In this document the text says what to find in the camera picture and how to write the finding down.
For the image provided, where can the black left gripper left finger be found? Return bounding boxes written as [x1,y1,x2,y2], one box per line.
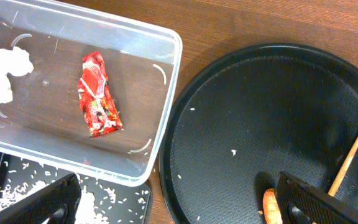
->
[0,174,81,224]

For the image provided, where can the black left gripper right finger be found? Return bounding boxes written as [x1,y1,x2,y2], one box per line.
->
[276,172,358,224]

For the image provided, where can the orange carrot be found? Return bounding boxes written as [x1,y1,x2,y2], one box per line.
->
[262,189,283,224]

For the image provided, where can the wooden chopstick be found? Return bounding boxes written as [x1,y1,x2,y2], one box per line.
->
[328,136,358,197]

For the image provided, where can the clear plastic waste bin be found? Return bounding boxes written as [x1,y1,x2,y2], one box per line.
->
[0,1,183,187]

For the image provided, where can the rice and peanut scraps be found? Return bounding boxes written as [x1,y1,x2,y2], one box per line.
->
[0,157,150,224]

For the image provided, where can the black rectangular food tray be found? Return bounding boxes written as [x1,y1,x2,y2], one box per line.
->
[0,147,154,224]

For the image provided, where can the round black tray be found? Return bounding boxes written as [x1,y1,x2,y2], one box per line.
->
[159,44,358,223]

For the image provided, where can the red snack wrapper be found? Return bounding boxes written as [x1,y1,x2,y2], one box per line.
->
[78,52,124,138]

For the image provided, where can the crumpled white tissue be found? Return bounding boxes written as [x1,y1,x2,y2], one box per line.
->
[0,47,34,104]

